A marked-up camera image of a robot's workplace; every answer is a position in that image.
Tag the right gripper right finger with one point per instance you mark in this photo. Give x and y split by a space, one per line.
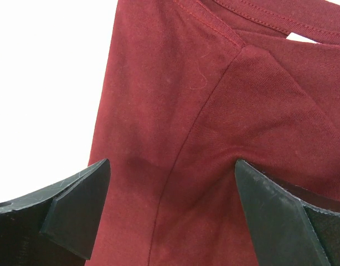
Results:
288 225

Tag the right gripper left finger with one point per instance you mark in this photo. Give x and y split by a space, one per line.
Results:
56 225

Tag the maroon t shirt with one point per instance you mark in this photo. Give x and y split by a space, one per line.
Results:
189 88

